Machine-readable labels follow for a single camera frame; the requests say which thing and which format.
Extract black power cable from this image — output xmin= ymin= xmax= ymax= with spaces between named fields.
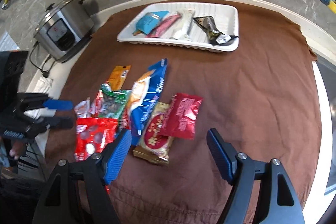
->
xmin=28 ymin=41 xmax=57 ymax=79

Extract white plastic tray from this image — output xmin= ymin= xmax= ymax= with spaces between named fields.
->
xmin=117 ymin=2 xmax=239 ymax=52

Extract green snack packet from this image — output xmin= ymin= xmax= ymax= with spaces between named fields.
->
xmin=90 ymin=83 xmax=131 ymax=120

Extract pink snack bar wrapper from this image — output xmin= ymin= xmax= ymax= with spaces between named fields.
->
xmin=146 ymin=13 xmax=181 ymax=38

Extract folded white cloth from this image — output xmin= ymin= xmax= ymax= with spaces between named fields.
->
xmin=33 ymin=76 xmax=53 ymax=93

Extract orange snack stick packet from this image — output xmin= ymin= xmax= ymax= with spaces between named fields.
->
xmin=107 ymin=65 xmax=131 ymax=91

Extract blue roll cake packet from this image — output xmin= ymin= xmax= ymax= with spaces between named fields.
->
xmin=122 ymin=59 xmax=167 ymax=145

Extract black snack packet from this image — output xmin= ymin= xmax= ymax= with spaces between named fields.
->
xmin=193 ymin=16 xmax=238 ymax=46

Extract stainless steel rice cooker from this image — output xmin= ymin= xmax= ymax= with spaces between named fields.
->
xmin=33 ymin=0 xmax=94 ymax=63

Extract dark red foil packet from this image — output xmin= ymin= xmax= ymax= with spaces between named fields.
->
xmin=159 ymin=93 xmax=203 ymax=140

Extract light blue snack packet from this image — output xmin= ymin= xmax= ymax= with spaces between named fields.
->
xmin=133 ymin=11 xmax=169 ymax=36

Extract left hand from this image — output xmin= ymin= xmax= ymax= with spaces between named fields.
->
xmin=9 ymin=140 xmax=27 ymax=160

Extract red candy bag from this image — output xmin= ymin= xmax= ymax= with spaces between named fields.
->
xmin=75 ymin=118 xmax=118 ymax=161

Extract brown cloth mat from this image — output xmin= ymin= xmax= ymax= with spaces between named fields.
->
xmin=61 ymin=4 xmax=322 ymax=223

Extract white snack packet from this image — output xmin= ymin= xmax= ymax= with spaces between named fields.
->
xmin=170 ymin=9 xmax=195 ymax=41

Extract gold red snack packet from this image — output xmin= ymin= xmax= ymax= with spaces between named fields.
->
xmin=133 ymin=102 xmax=174 ymax=165

